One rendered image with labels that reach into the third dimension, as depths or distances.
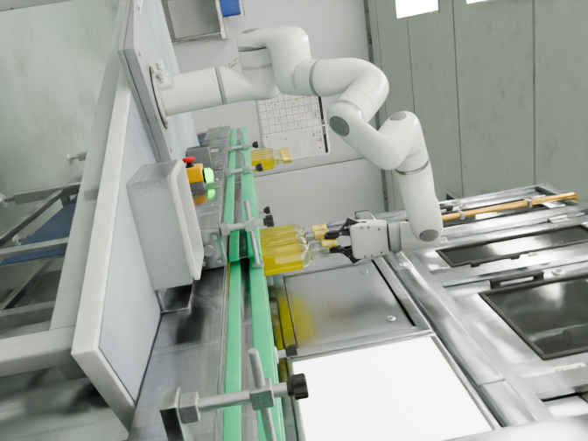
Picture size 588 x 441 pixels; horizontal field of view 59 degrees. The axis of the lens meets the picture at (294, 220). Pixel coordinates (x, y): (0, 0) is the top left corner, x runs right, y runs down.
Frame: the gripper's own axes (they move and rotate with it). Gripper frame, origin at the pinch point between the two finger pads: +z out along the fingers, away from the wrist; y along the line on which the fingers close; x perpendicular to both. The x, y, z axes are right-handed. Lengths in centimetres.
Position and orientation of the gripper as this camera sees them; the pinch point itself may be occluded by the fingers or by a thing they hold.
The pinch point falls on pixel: (332, 241)
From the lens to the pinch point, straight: 145.1
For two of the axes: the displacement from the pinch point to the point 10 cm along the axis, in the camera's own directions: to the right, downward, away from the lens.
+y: -1.5, -9.3, -3.2
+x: -1.5, 3.5, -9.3
